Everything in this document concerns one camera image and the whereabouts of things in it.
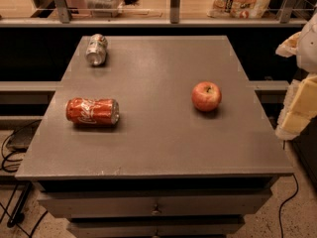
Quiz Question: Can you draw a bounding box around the black cable right floor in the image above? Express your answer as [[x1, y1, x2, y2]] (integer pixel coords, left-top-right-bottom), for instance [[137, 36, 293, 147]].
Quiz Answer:
[[277, 174, 299, 238]]

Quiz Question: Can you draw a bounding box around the silver soda can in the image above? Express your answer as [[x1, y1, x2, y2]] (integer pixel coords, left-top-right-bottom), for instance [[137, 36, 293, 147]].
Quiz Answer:
[[85, 34, 108, 66]]

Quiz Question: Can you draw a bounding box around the black power adapter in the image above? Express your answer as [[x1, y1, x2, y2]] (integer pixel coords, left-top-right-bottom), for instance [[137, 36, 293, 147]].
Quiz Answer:
[[6, 127, 36, 152]]

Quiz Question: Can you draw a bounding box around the red coke can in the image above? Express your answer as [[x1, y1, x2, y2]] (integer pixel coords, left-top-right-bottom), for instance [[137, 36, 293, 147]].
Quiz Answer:
[[65, 97, 120, 126]]

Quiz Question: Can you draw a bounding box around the clear plastic container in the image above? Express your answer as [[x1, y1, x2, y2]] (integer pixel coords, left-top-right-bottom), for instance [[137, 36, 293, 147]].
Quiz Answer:
[[85, 0, 123, 18]]

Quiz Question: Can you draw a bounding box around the snack chip bag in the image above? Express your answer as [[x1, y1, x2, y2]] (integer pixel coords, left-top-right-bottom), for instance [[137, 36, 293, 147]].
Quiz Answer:
[[207, 0, 270, 19]]

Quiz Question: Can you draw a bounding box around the grey metal shelf rail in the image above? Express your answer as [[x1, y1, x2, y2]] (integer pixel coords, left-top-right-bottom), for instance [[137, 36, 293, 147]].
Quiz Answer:
[[0, 0, 316, 28]]

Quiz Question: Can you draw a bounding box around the grey cabinet with drawers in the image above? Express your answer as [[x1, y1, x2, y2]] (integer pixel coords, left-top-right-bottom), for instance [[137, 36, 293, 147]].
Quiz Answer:
[[17, 36, 292, 238]]

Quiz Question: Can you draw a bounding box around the black cables left floor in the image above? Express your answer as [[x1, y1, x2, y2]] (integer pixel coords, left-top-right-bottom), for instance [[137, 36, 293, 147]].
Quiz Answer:
[[0, 119, 49, 238]]

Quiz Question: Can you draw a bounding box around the round drawer knob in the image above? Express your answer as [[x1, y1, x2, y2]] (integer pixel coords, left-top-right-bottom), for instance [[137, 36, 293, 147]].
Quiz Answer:
[[152, 205, 161, 216]]

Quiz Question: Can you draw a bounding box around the black metal stand leg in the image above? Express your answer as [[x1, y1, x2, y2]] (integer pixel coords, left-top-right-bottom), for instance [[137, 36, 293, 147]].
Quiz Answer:
[[7, 182, 32, 228]]

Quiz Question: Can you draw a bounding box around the red apple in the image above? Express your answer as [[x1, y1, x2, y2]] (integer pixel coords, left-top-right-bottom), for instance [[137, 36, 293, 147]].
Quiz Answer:
[[191, 81, 222, 112]]

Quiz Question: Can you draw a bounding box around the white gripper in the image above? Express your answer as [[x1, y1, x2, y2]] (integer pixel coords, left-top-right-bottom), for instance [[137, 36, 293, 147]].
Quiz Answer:
[[275, 14, 317, 141]]

